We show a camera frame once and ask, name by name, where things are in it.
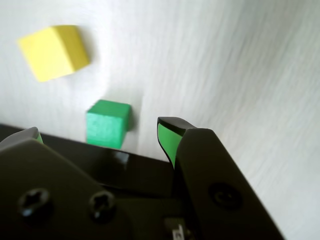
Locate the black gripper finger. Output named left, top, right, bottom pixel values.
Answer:
left=0, top=126, right=136, bottom=240
left=157, top=116, right=286, bottom=240

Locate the green wooden cube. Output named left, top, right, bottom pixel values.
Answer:
left=85, top=99, right=131, bottom=150

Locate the yellow wooden cube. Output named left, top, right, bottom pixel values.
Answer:
left=16, top=24, right=91, bottom=83

